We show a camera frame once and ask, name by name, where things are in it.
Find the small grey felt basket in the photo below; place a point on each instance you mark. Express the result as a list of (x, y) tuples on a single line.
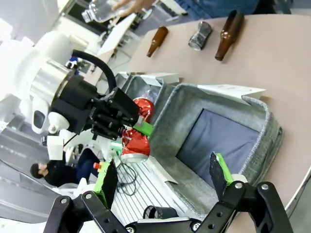
[(136, 85)]

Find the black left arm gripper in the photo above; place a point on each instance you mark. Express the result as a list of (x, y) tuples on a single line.
[(77, 102)]

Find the person's hand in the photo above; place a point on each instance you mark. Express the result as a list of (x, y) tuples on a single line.
[(136, 6)]

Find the white paper label large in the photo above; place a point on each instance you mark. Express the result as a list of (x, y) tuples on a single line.
[(230, 91)]

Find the large grey felt basket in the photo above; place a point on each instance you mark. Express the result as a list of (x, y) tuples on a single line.
[(175, 116)]

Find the clear plastic waste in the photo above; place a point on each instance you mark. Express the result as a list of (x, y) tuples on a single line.
[(149, 94)]

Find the small brown glass bottle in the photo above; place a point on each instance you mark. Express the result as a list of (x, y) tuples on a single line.
[(157, 41)]

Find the seated person in black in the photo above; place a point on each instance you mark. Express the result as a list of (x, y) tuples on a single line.
[(58, 172)]

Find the clear plastic bottle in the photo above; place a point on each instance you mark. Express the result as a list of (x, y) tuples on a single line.
[(102, 11)]

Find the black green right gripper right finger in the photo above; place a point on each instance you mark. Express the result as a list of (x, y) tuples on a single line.
[(219, 177)]

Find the ribbed aluminium panel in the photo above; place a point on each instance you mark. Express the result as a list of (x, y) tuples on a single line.
[(138, 199)]

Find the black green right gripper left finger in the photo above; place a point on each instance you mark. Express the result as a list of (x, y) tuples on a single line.
[(108, 184)]

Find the person's blue jeans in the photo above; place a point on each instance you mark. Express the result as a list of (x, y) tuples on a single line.
[(218, 7)]

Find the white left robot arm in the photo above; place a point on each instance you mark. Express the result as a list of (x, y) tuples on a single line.
[(19, 60)]

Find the crushed red can silver base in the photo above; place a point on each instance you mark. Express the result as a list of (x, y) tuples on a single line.
[(136, 145)]

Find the large brown glass bottle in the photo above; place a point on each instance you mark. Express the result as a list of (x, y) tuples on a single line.
[(229, 34)]

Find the white background desk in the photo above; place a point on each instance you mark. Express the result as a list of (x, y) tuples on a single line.
[(116, 36)]

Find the red emergency stop button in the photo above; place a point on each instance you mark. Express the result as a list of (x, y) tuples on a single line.
[(97, 165)]

